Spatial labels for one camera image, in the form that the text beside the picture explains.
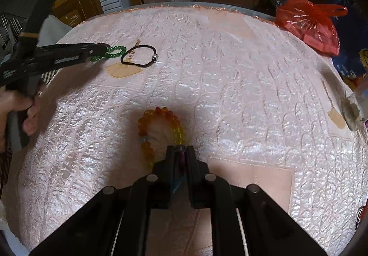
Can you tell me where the orange yellow bead bracelet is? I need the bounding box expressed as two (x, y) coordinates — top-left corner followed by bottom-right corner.
(137, 107), (184, 169)

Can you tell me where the glass jar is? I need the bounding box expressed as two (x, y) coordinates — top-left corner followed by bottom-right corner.
(341, 71), (368, 132)

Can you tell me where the blue shopping bag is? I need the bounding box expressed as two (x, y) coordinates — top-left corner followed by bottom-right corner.
(331, 48), (368, 88)

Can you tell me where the black hair tie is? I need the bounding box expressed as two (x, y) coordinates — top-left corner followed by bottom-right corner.
(120, 45), (157, 68)

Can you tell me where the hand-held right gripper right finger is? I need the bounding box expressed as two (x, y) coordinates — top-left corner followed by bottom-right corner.
(183, 145), (329, 256)

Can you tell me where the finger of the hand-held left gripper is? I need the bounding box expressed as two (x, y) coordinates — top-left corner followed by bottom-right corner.
(37, 43), (111, 73)

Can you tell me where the red plastic bag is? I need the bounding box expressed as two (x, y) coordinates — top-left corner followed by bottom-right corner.
(274, 0), (348, 56)

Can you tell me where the white plastic chair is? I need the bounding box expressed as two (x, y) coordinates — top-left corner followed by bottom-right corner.
(37, 14), (74, 44)

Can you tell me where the person's left hand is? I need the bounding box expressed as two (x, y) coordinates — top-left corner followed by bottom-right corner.
(0, 83), (48, 154)

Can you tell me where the green bead bracelet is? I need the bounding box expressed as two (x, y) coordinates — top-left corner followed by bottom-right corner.
(91, 46), (127, 62)

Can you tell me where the black plastic bag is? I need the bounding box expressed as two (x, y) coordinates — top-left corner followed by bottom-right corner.
(262, 0), (288, 16)

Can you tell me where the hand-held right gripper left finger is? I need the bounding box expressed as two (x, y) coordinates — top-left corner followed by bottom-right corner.
(29, 145), (180, 256)

